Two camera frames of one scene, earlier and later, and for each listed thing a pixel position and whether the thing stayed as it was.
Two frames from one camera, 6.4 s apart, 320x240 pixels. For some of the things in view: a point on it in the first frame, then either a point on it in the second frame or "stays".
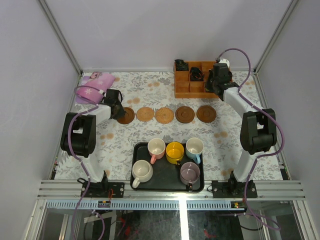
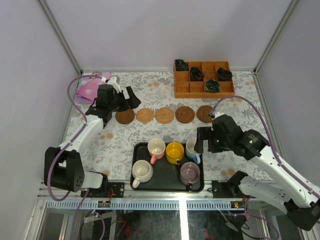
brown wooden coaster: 128,117 stays
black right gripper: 208,86 → 204,133
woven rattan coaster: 164,115 stays
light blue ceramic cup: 194,147 stays
